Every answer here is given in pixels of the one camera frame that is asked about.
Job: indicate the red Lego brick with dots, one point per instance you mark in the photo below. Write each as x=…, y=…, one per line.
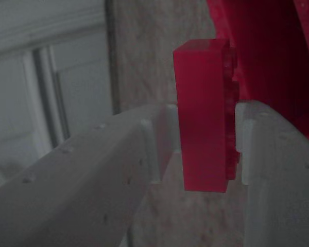
x=201, y=115

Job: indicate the red lego block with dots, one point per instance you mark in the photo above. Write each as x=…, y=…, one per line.
x=267, y=51

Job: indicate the white panelled door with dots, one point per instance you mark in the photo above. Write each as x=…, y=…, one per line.
x=41, y=77

